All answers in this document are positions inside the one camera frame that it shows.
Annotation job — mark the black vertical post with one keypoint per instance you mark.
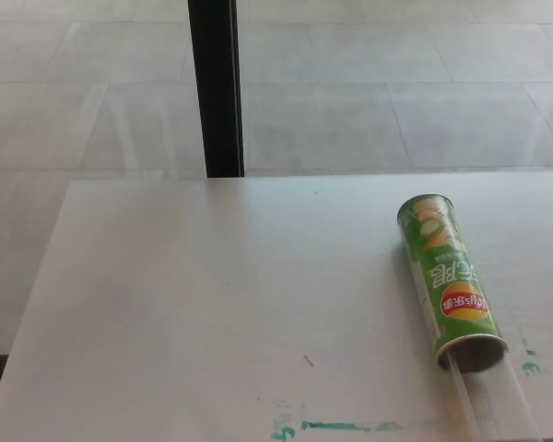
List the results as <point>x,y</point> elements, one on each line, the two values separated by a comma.
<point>216,92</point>

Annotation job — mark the green chips can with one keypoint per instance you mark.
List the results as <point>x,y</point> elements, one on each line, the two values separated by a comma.
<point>447,276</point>

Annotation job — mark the clear plastic chips tray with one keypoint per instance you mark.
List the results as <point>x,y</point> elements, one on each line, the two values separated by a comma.
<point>493,405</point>

